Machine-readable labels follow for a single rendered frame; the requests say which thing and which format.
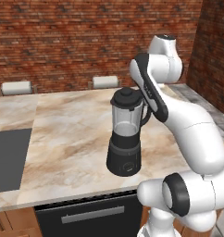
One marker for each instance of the white cushioned stool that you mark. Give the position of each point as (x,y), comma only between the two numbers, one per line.
(15,87)
(104,81)

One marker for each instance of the wooden cupboard door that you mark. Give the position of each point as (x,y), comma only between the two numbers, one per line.
(145,216)

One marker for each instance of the black blender lid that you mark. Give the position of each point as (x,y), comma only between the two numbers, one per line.
(126,98)

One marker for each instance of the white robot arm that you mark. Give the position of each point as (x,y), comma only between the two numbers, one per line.
(194,135)

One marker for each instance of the wooden cupboard drawer front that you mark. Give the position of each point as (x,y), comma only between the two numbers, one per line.
(15,222)

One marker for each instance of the dark grey hob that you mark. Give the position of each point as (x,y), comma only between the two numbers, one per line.
(9,159)

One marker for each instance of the black dishwasher door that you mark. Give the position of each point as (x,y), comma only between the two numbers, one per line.
(95,227)

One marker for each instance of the black blender with glass jar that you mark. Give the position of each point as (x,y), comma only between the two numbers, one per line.
(124,154)

